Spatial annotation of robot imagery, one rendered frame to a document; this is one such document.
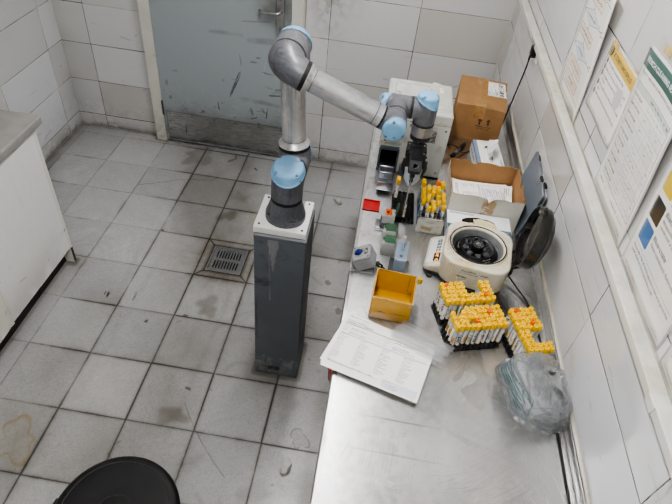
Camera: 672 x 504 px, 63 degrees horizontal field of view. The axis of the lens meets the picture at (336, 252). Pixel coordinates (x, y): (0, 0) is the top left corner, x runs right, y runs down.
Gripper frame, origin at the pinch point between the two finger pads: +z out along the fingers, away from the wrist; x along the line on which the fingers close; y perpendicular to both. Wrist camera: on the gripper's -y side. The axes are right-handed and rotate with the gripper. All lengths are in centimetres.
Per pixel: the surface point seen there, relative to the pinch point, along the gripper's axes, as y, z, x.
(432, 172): 32.0, 14.5, -11.7
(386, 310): -52, 13, 4
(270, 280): -21, 41, 48
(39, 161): 28, 38, 167
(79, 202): 80, 105, 188
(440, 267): -28.8, 12.5, -13.7
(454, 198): 2.9, 5.4, -18.0
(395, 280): -39.6, 11.3, 1.8
